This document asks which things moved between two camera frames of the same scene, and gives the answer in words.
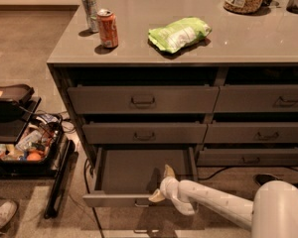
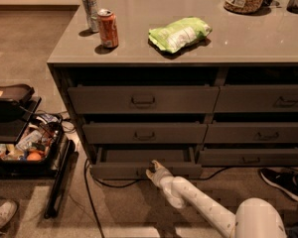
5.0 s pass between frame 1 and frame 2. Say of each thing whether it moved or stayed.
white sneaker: stayed
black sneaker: moved
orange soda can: stayed
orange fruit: stayed
